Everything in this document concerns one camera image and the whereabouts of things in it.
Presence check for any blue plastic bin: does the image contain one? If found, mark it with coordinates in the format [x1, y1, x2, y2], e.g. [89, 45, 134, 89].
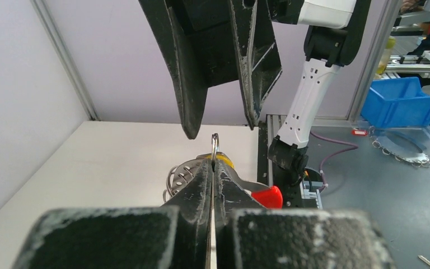
[361, 77, 430, 128]

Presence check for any spare metal key holder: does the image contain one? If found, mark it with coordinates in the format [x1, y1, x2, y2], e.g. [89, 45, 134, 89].
[368, 126, 430, 168]

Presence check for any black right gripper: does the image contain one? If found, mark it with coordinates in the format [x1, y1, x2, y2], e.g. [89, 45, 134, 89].
[139, 1, 303, 140]

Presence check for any red-handled metal key holder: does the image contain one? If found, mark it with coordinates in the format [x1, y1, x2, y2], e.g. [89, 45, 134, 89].
[162, 133, 284, 210]

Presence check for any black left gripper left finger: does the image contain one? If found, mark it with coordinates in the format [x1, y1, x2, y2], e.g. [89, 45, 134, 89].
[13, 160, 213, 268]

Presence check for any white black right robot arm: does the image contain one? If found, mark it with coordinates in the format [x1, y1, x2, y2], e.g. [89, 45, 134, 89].
[140, 1, 371, 184]

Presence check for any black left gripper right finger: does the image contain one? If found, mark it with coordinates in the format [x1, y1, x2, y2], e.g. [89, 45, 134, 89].
[214, 175, 395, 268]

